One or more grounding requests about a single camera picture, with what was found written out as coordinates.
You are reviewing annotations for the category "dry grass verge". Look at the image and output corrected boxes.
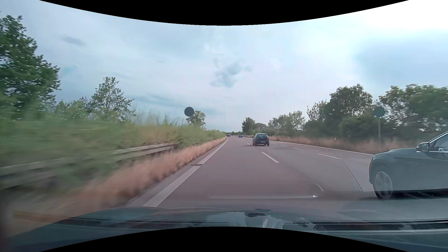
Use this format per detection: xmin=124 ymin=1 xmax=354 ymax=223
xmin=245 ymin=134 xmax=434 ymax=155

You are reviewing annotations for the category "grey asphalt road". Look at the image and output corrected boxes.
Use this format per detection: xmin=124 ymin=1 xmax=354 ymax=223
xmin=128 ymin=136 xmax=448 ymax=210

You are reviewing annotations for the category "row of trees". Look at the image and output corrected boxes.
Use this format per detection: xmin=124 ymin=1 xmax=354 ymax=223
xmin=241 ymin=83 xmax=448 ymax=140

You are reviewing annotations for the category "overgrown grass verge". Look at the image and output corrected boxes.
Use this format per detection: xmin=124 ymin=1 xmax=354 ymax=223
xmin=0 ymin=112 xmax=228 ymax=235

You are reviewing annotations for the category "metal guard rail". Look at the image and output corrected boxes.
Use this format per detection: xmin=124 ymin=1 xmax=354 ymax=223
xmin=0 ymin=137 xmax=215 ymax=191

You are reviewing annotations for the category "dark blue car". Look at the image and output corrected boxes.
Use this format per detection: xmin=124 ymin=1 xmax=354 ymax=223
xmin=252 ymin=133 xmax=270 ymax=146

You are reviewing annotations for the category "small green tree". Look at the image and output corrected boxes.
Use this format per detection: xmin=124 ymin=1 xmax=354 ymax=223
xmin=186 ymin=110 xmax=207 ymax=128

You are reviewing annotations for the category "tall green tree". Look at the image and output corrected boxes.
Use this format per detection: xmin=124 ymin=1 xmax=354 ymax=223
xmin=0 ymin=14 xmax=62 ymax=118

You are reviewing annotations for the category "slender green tree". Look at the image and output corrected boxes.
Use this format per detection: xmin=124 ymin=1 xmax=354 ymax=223
xmin=87 ymin=77 xmax=136 ymax=122

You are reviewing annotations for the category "car's own bonnet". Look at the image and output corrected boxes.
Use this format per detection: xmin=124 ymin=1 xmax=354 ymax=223
xmin=7 ymin=206 xmax=448 ymax=252

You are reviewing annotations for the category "dark grey car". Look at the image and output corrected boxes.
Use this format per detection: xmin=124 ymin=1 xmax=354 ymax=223
xmin=368 ymin=131 xmax=448 ymax=200

